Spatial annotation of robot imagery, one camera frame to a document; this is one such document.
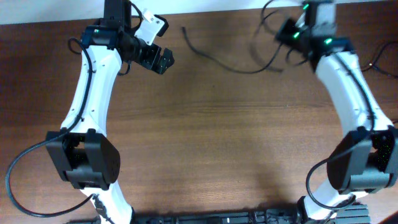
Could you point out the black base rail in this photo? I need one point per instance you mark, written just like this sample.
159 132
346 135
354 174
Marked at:
248 216

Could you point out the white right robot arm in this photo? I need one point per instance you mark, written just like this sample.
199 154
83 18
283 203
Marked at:
365 161

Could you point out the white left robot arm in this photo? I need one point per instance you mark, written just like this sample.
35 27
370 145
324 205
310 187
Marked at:
80 150

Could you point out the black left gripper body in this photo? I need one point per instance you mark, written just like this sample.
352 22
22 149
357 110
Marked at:
147 56

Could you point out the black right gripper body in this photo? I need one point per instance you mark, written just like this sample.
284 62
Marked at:
291 34

